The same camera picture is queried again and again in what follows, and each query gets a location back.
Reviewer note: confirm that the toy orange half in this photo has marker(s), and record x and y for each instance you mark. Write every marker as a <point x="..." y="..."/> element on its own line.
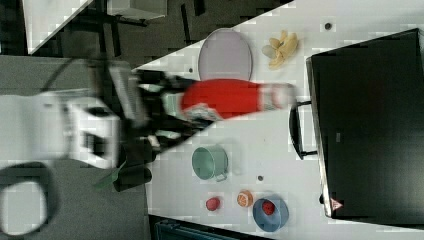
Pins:
<point x="245" y="198"/>

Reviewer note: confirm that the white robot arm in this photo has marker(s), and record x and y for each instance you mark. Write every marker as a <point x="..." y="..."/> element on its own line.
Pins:
<point x="120" y="119"/>

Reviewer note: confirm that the green colander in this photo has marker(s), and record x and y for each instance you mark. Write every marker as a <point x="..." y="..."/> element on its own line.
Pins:
<point x="172" y="104"/>

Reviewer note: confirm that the peeled toy banana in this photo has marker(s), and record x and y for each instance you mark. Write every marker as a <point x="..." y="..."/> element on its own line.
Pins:
<point x="279" y="50"/>

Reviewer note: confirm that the red toy strawberry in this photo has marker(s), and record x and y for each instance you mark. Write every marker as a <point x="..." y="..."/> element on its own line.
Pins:
<point x="212" y="204"/>

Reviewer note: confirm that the lilac round plate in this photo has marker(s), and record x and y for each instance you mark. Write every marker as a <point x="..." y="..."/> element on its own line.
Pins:
<point x="225" y="54"/>

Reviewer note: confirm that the red ketchup bottle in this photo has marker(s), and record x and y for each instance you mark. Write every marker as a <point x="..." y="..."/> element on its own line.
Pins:
<point x="220" y="99"/>

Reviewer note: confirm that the green mug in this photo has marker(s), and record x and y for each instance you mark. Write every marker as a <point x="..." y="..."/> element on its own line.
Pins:
<point x="210" y="162"/>

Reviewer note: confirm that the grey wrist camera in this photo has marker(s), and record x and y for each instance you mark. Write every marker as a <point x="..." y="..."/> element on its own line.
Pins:
<point x="128" y="91"/>

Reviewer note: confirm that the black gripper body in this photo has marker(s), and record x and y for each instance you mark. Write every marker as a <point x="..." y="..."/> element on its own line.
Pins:
<point x="161" y="130"/>

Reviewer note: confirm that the red berry in bowl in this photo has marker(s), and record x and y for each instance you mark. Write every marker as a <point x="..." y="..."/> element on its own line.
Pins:
<point x="268" y="207"/>

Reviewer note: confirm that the green slotted spatula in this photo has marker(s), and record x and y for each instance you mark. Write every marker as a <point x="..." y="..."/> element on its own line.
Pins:
<point x="110" y="178"/>

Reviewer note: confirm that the blue bowl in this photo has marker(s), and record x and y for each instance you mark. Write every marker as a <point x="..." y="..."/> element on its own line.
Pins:
<point x="274" y="222"/>

